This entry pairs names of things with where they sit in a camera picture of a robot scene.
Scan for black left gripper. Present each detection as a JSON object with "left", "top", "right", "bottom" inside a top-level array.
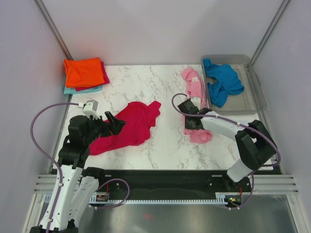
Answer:
[{"left": 84, "top": 111, "right": 125, "bottom": 145}]

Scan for magenta red t shirt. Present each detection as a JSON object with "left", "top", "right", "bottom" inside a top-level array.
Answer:
[{"left": 90, "top": 100, "right": 161, "bottom": 156}]

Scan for light pink t shirt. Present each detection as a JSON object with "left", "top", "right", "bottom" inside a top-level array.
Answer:
[{"left": 181, "top": 68, "right": 212, "bottom": 144}]

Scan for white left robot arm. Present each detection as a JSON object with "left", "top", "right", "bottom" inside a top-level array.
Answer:
[{"left": 30, "top": 112, "right": 125, "bottom": 233}]

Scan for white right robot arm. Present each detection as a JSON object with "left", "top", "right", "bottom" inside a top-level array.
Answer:
[{"left": 177, "top": 99, "right": 277, "bottom": 191}]

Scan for folded magenta t shirt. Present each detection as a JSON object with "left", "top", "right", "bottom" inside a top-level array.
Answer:
[{"left": 75, "top": 61, "right": 110, "bottom": 92}]

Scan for blue t shirt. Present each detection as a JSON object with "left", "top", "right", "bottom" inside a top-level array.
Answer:
[{"left": 203, "top": 58, "right": 244, "bottom": 108}]

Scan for grey plastic bin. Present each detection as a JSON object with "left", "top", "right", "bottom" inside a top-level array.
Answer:
[{"left": 201, "top": 54, "right": 267, "bottom": 115}]

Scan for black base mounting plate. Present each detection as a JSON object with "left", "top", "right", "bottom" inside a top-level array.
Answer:
[{"left": 83, "top": 168, "right": 251, "bottom": 201}]

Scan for folded teal t shirt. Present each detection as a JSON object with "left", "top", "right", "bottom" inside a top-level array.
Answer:
[{"left": 64, "top": 85, "right": 103, "bottom": 95}]

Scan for folded orange t shirt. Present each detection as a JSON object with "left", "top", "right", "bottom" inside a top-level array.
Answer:
[{"left": 64, "top": 57, "right": 104, "bottom": 88}]

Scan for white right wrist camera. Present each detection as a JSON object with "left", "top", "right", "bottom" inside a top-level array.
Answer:
[{"left": 190, "top": 97, "right": 201, "bottom": 110}]

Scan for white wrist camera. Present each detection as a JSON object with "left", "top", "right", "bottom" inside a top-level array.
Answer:
[
  {"left": 190, "top": 97, "right": 201, "bottom": 110},
  {"left": 82, "top": 100, "right": 100, "bottom": 120}
]

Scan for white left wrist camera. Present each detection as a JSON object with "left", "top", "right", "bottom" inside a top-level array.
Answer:
[{"left": 82, "top": 100, "right": 100, "bottom": 120}]

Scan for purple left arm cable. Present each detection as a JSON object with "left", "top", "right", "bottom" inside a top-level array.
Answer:
[{"left": 30, "top": 102, "right": 130, "bottom": 233}]

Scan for white slotted cable duct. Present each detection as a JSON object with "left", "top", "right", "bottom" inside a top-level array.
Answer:
[{"left": 89, "top": 194, "right": 242, "bottom": 205}]

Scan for aluminium frame rail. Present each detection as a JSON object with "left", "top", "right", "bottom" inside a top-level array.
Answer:
[{"left": 34, "top": 174, "right": 298, "bottom": 195}]

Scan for left aluminium corner post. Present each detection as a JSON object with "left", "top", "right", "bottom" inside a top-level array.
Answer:
[{"left": 34, "top": 0, "right": 72, "bottom": 60}]

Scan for aluminium corner post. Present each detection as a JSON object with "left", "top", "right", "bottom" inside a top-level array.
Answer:
[
  {"left": 251, "top": 0, "right": 292, "bottom": 65},
  {"left": 34, "top": 0, "right": 72, "bottom": 60}
]

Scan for right aluminium corner post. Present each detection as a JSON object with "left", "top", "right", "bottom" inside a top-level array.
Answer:
[{"left": 251, "top": 0, "right": 292, "bottom": 65}]

